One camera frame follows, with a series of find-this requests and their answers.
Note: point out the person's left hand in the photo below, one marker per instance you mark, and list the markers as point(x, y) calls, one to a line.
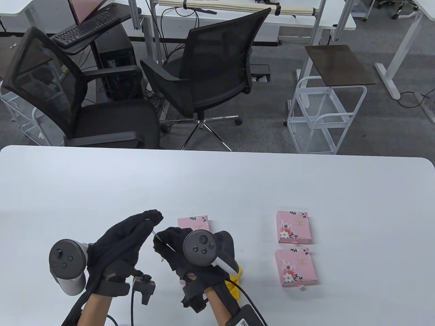
point(119, 244)

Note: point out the person's right hand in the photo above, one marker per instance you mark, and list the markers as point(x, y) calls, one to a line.
point(170, 251)

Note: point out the grey hand controller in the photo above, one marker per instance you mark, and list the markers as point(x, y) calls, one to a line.
point(200, 246)
point(66, 258)

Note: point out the pink floral jewelry box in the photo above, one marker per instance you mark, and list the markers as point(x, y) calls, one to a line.
point(294, 225)
point(197, 222)
point(295, 268)

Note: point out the yellow cleaning cloth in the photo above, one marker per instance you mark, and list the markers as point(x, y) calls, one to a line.
point(234, 287)

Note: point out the person's left forearm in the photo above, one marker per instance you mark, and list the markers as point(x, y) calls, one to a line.
point(93, 310)

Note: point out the black left forearm module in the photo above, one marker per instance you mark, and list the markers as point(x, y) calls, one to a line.
point(69, 315)

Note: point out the black right forearm module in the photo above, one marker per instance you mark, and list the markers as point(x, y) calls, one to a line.
point(244, 317)

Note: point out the person's right forearm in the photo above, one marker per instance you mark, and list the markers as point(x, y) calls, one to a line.
point(219, 305)

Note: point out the black mesh office chair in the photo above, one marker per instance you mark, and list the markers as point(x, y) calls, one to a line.
point(112, 122)

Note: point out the black computer tower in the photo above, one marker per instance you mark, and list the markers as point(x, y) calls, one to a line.
point(115, 57)

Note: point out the black chair with chrome base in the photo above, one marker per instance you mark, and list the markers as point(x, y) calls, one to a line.
point(210, 57)

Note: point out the floor power box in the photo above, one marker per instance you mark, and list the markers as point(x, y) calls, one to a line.
point(260, 70)

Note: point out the black keyboard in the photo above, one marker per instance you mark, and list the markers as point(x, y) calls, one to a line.
point(85, 29)

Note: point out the brown board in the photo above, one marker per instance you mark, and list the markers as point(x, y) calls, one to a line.
point(340, 64)

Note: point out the white desk with angled leg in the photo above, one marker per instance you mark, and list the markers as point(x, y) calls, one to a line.
point(405, 40)

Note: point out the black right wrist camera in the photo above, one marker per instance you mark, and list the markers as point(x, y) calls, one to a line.
point(195, 299)

